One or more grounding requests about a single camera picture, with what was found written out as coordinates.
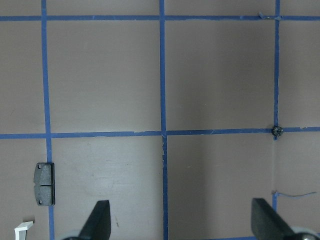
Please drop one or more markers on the small black bevel gear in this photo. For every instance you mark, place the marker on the small black bevel gear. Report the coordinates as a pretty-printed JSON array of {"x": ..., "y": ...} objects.
[{"x": 277, "y": 131}]

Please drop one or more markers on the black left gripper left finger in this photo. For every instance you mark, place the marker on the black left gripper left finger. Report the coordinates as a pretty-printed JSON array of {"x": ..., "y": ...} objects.
[{"x": 98, "y": 224}]

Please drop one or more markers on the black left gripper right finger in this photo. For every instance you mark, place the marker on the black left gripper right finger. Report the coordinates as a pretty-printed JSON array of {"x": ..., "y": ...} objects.
[{"x": 266, "y": 224}]

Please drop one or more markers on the white curved plastic part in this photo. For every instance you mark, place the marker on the white curved plastic part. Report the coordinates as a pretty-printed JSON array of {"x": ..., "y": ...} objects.
[{"x": 21, "y": 230}]

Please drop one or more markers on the black brake pad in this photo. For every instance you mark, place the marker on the black brake pad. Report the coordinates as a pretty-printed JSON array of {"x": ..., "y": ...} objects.
[{"x": 44, "y": 183}]

